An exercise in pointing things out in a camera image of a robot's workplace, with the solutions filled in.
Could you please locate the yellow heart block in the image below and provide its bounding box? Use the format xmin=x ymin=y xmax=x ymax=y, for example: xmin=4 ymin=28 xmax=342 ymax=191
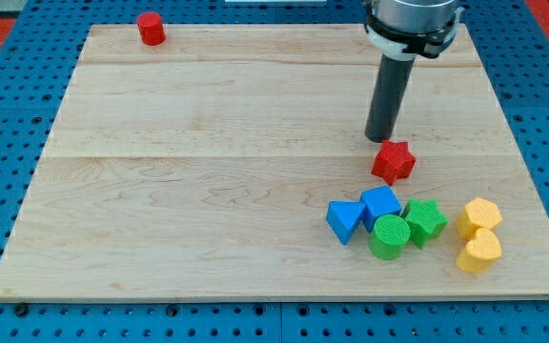
xmin=456 ymin=228 xmax=503 ymax=273

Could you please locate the wooden board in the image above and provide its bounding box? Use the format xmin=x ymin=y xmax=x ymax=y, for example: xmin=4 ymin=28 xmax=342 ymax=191
xmin=0 ymin=24 xmax=549 ymax=303

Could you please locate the blue triangle block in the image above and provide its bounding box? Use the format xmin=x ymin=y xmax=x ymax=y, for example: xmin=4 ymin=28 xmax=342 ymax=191
xmin=326 ymin=200 xmax=366 ymax=245

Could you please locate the yellow hexagon block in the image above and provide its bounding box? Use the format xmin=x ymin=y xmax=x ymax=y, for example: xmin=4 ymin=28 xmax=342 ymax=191
xmin=455 ymin=197 xmax=503 ymax=239

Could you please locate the red cylinder block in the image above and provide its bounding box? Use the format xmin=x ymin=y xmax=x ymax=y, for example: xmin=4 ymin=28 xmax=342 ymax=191
xmin=136 ymin=11 xmax=166 ymax=46

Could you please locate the blue cube block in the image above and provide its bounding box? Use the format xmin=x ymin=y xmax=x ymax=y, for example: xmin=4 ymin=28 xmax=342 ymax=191
xmin=360 ymin=185 xmax=401 ymax=232

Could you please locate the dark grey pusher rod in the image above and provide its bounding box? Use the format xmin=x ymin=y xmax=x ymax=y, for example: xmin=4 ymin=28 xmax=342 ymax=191
xmin=364 ymin=55 xmax=414 ymax=143

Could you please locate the red star block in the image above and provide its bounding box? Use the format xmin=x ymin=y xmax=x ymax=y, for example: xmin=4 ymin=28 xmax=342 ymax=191
xmin=371 ymin=139 xmax=417 ymax=186

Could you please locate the green star block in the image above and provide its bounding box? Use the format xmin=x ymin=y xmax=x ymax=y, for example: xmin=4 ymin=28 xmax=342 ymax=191
xmin=401 ymin=198 xmax=449 ymax=249

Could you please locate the green cylinder block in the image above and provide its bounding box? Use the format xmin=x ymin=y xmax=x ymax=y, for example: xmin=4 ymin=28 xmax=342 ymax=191
xmin=368 ymin=214 xmax=410 ymax=260

